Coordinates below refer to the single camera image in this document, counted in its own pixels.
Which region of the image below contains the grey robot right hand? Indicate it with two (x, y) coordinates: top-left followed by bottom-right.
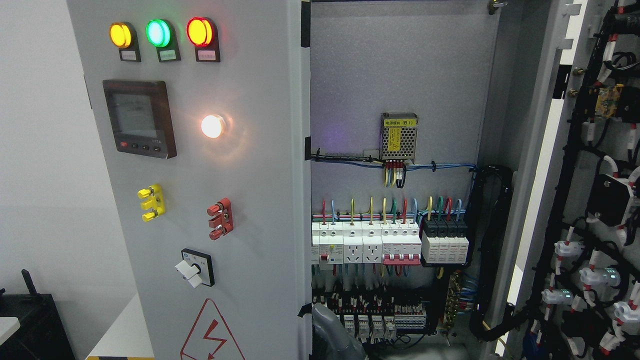
(311, 303), (368, 360)

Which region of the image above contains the grey cabinet door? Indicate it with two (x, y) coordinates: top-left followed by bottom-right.
(500, 0), (639, 360)
(67, 0), (311, 360)

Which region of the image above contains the white socket breaker row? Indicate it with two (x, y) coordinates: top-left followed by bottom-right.
(310, 219), (422, 266)

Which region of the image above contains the red high voltage warning sticker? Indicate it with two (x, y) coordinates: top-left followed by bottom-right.
(180, 298), (245, 360)

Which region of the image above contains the black white surge protector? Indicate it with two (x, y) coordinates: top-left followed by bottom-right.
(420, 218), (471, 267)

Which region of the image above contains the metal mesh power supply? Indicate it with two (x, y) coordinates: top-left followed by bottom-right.
(379, 112), (419, 162)

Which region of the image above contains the white glowing indicator light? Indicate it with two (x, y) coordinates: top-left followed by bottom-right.
(200, 114), (226, 139)

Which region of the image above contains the black box on left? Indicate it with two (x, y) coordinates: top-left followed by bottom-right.
(0, 269), (75, 360)

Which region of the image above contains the black digital power meter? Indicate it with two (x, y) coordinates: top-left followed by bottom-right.
(102, 79), (178, 158)

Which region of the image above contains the red indicator light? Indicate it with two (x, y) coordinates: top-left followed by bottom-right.
(186, 17), (215, 48)

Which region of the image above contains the green indicator light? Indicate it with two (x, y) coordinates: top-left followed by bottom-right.
(145, 18), (173, 48)

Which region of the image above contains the yellow indicator light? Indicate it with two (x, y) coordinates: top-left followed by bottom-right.
(109, 22), (137, 49)

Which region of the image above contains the white rotary selector switch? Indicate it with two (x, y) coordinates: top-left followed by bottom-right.
(174, 248), (215, 289)

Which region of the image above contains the red terminal post block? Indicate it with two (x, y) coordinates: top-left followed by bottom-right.
(206, 197), (234, 240)

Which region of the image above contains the yellow terminal post block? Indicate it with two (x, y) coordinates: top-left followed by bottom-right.
(137, 183), (166, 223)

